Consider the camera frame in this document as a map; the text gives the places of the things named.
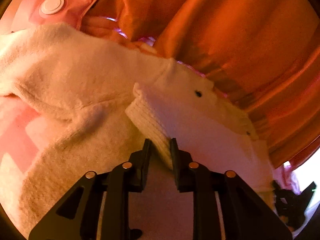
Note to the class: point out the cream fluffy garment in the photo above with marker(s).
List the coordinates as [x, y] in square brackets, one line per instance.
[82, 86]

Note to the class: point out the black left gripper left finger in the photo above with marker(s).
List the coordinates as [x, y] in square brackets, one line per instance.
[98, 204]

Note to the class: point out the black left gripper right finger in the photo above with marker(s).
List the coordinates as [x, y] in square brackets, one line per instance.
[224, 205]

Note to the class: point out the pink bed blanket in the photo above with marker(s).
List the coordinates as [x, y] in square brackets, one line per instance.
[23, 137]

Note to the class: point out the pink pouch with white button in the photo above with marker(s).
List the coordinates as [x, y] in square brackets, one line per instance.
[32, 13]

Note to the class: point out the orange curtain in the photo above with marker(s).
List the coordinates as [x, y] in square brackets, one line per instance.
[262, 54]

